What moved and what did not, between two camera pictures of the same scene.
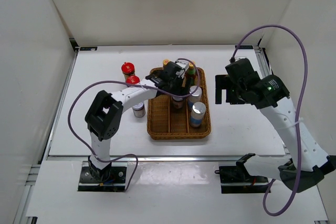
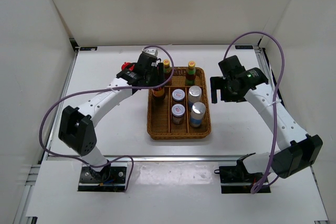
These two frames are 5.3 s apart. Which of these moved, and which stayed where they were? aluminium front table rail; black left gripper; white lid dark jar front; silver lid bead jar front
Moved: black left gripper; white lid dark jar front
Stayed: silver lid bead jar front; aluminium front table rail
